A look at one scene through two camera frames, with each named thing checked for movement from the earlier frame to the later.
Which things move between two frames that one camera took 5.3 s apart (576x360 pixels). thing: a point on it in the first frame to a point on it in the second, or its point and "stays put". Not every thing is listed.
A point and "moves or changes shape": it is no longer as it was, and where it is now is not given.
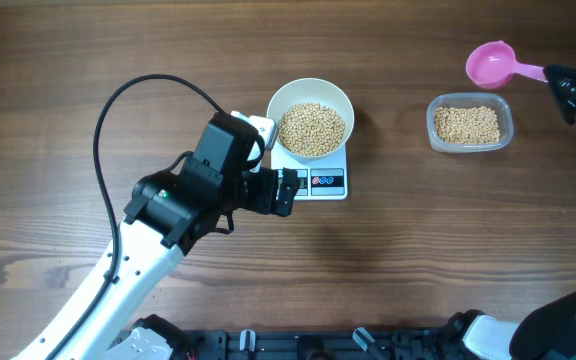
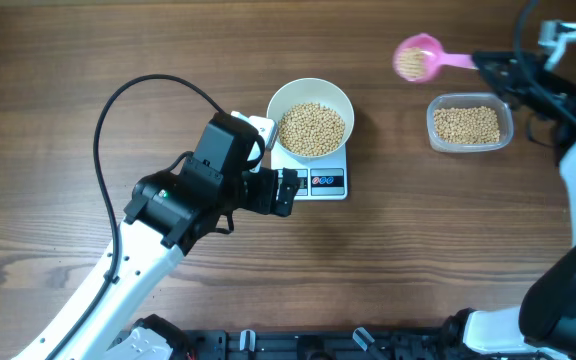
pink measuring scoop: x=492 y=64 moves or changes shape
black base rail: x=436 y=343 stays put
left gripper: x=269 y=181 stays put
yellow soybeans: x=467 y=125 stays put
